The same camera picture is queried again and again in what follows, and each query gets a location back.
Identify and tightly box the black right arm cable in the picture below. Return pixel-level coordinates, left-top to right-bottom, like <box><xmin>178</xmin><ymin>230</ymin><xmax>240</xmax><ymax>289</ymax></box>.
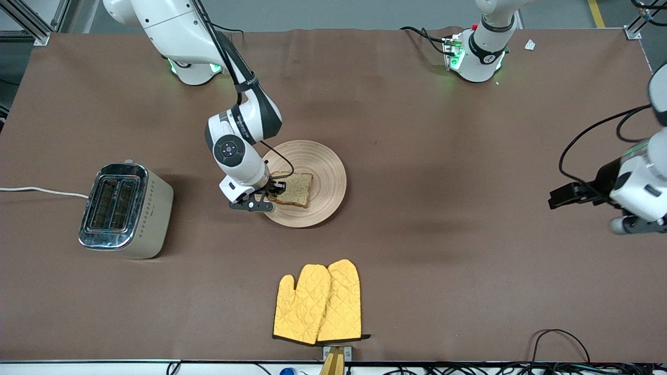
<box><xmin>190</xmin><ymin>0</ymin><xmax>295</xmax><ymax>180</ymax></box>

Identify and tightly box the brown table cloth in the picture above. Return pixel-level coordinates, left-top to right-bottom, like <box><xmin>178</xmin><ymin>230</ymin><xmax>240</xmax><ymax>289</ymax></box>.
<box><xmin>0</xmin><ymin>26</ymin><xmax>667</xmax><ymax>363</ymax></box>

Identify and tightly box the aluminium frame post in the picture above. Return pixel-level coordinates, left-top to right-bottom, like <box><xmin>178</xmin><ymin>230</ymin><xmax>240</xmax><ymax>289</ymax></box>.
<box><xmin>624</xmin><ymin>0</ymin><xmax>667</xmax><ymax>40</ymax></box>
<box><xmin>0</xmin><ymin>0</ymin><xmax>71</xmax><ymax>46</ymax></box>

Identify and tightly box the round light wooden plate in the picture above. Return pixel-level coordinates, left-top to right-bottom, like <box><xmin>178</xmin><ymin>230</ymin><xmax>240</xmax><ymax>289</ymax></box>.
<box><xmin>259</xmin><ymin>140</ymin><xmax>348</xmax><ymax>228</ymax></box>

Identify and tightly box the white toaster power cable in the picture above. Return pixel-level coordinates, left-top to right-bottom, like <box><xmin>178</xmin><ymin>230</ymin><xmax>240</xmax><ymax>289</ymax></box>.
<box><xmin>0</xmin><ymin>186</ymin><xmax>90</xmax><ymax>199</ymax></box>

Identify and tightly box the black looped floor cable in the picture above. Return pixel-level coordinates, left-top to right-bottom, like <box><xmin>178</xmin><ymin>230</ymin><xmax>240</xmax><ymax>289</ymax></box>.
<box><xmin>530</xmin><ymin>329</ymin><xmax>591</xmax><ymax>365</ymax></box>

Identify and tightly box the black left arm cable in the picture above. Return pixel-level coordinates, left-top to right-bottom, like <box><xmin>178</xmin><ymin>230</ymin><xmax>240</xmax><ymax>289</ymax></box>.
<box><xmin>559</xmin><ymin>0</ymin><xmax>667</xmax><ymax>183</ymax></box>

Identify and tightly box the white table edge rail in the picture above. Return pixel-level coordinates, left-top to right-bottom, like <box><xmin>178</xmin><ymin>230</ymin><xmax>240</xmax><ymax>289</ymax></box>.
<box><xmin>0</xmin><ymin>359</ymin><xmax>667</xmax><ymax>375</ymax></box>

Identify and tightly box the silver beige two-slot toaster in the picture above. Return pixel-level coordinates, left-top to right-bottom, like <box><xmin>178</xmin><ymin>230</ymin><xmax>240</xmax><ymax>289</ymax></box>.
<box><xmin>78</xmin><ymin>159</ymin><xmax>174</xmax><ymax>259</ymax></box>

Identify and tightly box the yellow quilted oven mitt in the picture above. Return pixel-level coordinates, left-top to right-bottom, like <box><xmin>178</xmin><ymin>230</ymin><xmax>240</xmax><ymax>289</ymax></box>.
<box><xmin>317</xmin><ymin>259</ymin><xmax>372</xmax><ymax>344</ymax></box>
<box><xmin>273</xmin><ymin>264</ymin><xmax>332</xmax><ymax>346</ymax></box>

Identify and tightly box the slice of brown bread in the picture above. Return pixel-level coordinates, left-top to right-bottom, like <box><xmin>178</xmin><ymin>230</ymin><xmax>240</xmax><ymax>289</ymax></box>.
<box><xmin>268</xmin><ymin>172</ymin><xmax>314</xmax><ymax>208</ymax></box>

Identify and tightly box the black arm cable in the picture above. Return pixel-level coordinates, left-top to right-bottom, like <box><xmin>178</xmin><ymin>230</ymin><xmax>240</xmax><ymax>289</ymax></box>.
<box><xmin>190</xmin><ymin>0</ymin><xmax>295</xmax><ymax>180</ymax></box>
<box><xmin>559</xmin><ymin>0</ymin><xmax>667</xmax><ymax>183</ymax></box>

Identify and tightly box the black left base cable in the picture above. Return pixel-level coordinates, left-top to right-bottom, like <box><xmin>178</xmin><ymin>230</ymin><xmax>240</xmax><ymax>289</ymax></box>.
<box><xmin>400</xmin><ymin>26</ymin><xmax>450</xmax><ymax>55</ymax></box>

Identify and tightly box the black cable bundle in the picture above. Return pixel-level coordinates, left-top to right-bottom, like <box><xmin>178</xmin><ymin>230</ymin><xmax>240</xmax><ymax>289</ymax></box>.
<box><xmin>365</xmin><ymin>362</ymin><xmax>667</xmax><ymax>375</ymax></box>

